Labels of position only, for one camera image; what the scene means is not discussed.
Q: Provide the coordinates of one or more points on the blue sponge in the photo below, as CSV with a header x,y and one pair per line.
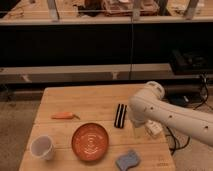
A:
x,y
128,160

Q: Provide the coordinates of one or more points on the black white striped block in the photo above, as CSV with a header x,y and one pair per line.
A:
x,y
120,116

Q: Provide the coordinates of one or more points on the orange carrot toy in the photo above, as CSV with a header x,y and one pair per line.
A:
x,y
64,115

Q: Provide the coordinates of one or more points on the black power adapter box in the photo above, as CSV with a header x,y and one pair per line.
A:
x,y
178,100

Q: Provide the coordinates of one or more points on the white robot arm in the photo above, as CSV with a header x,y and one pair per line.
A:
x,y
147,104

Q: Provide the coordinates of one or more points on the orange ceramic bowl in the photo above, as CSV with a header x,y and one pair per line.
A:
x,y
90,142

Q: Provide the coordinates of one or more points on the white plastic cup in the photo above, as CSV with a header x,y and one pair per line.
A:
x,y
42,148

